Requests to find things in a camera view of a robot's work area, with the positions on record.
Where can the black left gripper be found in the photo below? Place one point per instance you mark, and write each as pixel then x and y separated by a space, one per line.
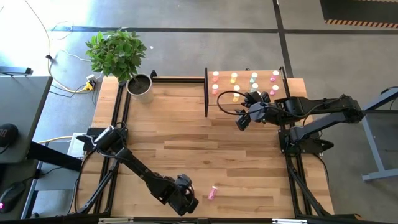
pixel 183 199

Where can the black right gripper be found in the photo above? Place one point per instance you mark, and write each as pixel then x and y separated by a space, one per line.
pixel 261 112

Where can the teal pill bottle white cap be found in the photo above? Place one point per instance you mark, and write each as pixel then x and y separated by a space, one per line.
pixel 254 75
pixel 255 86

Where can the purple pill bottle white cap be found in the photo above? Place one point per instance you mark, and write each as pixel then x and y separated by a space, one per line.
pixel 275 74
pixel 274 88
pixel 212 193

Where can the yellow pill bottle white cap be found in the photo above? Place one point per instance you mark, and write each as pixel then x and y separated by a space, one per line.
pixel 235 98
pixel 236 88
pixel 234 76

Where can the red pill bottle white cap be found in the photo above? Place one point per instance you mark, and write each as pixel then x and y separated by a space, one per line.
pixel 214 88
pixel 215 74

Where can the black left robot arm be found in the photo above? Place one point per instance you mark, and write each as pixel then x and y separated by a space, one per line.
pixel 140 169

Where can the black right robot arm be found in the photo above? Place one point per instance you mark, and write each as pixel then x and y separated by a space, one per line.
pixel 326 105

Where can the white power box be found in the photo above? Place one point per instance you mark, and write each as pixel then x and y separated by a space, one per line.
pixel 74 147

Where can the beige plant pot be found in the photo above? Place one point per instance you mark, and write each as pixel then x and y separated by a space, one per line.
pixel 140 85

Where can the black mat hazard stripe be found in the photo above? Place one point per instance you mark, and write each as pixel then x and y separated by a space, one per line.
pixel 357 11

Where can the black desk foot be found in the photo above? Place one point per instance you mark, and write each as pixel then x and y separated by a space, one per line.
pixel 53 155

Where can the yellow white power plug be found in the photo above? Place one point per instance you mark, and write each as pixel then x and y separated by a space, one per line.
pixel 89 87

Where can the green leafy plant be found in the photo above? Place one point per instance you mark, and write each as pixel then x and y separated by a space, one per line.
pixel 115 54

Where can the black computer mouse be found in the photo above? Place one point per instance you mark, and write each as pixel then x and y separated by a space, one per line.
pixel 7 135
pixel 12 194

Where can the grey desk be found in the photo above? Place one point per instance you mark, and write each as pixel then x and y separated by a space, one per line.
pixel 25 109

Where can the wooden shelf black metal frame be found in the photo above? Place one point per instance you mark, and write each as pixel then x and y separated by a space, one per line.
pixel 224 82

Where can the silver frame bracket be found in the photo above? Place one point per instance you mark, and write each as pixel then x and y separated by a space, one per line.
pixel 290 221
pixel 116 220

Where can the black aluminium table frame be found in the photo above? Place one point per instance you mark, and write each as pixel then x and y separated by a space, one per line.
pixel 178 80

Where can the grey desk frame leg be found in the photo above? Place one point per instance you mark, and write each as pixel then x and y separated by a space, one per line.
pixel 371 143

